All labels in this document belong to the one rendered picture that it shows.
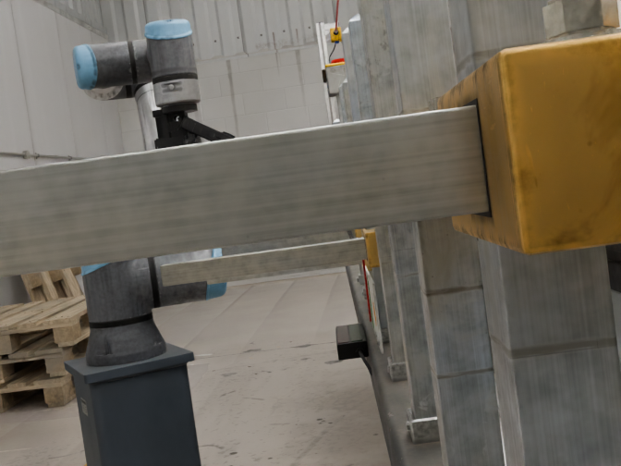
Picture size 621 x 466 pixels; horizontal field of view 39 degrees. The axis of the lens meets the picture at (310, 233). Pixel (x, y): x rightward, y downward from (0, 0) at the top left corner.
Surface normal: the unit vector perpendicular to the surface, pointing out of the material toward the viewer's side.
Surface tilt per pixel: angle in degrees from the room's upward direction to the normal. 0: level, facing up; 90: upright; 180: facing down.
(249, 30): 90
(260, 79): 90
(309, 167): 90
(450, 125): 90
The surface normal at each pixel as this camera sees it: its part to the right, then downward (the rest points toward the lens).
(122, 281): 0.25, -0.02
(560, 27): -0.95, 0.14
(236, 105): -0.07, 0.06
